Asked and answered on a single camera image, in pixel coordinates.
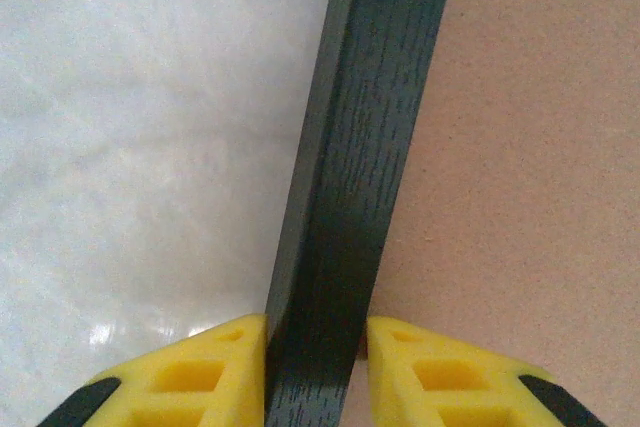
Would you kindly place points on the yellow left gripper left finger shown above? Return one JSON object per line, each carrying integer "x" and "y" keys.
{"x": 235, "y": 362}

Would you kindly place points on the black wooden picture frame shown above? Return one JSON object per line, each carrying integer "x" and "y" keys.
{"x": 365, "y": 147}

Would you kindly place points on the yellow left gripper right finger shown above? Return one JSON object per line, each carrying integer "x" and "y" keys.
{"x": 395, "y": 362}

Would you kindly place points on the brown fibreboard backing board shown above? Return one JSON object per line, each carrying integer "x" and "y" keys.
{"x": 525, "y": 172}

